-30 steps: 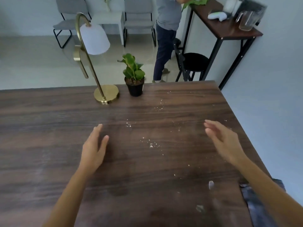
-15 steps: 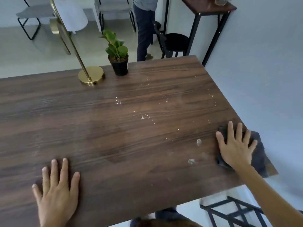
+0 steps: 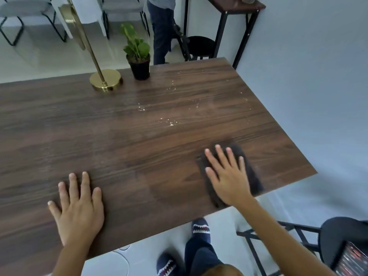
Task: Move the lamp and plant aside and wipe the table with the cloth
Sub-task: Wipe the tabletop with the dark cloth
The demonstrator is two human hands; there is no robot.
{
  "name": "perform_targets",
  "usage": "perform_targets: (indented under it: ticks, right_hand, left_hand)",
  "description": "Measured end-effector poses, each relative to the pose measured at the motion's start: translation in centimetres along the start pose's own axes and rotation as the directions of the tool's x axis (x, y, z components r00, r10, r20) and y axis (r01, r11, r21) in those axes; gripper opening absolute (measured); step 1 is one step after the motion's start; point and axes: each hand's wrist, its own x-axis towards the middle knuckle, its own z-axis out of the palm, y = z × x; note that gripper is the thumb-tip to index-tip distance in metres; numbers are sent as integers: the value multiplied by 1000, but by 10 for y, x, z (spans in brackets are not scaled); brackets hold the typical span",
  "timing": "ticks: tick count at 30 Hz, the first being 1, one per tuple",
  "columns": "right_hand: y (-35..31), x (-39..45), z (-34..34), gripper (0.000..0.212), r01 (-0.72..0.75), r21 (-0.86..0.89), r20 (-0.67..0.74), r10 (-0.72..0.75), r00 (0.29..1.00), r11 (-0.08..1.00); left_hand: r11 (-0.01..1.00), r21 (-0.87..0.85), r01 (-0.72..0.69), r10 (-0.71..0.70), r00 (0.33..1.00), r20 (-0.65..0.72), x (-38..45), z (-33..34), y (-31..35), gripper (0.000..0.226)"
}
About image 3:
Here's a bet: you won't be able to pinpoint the person's right hand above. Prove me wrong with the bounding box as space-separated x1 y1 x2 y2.
204 144 254 207

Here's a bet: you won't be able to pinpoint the tall wooden console table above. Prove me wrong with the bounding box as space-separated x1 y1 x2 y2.
184 0 266 69

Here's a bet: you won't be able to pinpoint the black round stool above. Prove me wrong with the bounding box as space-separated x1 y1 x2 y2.
172 21 216 61

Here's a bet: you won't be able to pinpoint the person's left hand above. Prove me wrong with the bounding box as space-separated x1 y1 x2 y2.
47 171 105 247

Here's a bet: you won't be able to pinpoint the person's left shark-print slipper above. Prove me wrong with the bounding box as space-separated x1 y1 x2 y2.
156 251 177 276

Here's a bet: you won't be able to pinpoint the person's shark-print slipper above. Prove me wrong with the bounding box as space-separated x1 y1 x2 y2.
156 251 177 276
191 217 211 245

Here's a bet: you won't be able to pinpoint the grey chair black frame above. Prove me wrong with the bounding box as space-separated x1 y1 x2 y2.
0 0 68 46
97 0 150 39

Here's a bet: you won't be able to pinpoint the gold lamp with white shade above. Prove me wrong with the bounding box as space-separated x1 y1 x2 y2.
59 0 123 94

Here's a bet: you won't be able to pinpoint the dark grey wiping cloth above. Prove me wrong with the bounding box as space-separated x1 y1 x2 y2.
197 143 265 209

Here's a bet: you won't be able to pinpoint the person's navy trousers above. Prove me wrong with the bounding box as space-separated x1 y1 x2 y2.
184 235 225 276

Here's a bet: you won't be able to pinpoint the dark wooden table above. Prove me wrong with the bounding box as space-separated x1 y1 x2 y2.
0 56 318 276

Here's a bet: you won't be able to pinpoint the phone with red screen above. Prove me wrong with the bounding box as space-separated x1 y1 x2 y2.
330 240 368 276

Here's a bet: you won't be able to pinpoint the potted plant black pot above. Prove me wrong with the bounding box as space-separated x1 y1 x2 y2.
120 23 151 81

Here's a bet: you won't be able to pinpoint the person's right shark-print slipper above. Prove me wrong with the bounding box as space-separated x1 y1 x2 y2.
191 217 211 245

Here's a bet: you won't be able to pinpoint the person's right forearm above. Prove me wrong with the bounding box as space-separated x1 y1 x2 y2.
230 195 337 276

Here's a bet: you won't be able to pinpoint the white floor cable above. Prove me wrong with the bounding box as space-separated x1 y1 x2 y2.
112 244 133 276

